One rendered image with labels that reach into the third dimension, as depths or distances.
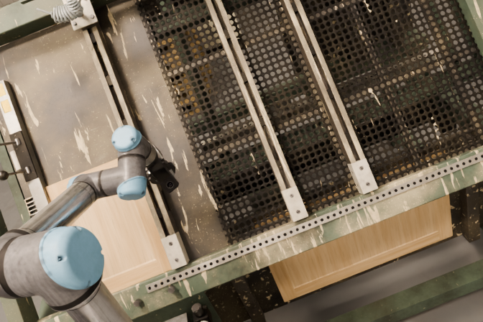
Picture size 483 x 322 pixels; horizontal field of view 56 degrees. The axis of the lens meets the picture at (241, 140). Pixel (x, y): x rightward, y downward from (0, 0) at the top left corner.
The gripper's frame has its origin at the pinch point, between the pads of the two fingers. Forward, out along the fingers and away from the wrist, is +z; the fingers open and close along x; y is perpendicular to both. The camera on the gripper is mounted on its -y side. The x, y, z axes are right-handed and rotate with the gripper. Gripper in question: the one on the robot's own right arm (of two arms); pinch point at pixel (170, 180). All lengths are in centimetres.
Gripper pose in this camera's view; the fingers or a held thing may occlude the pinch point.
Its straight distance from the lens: 154.0
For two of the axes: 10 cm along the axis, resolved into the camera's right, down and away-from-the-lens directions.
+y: -5.7, -7.1, 4.1
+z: 1.9, 3.8, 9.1
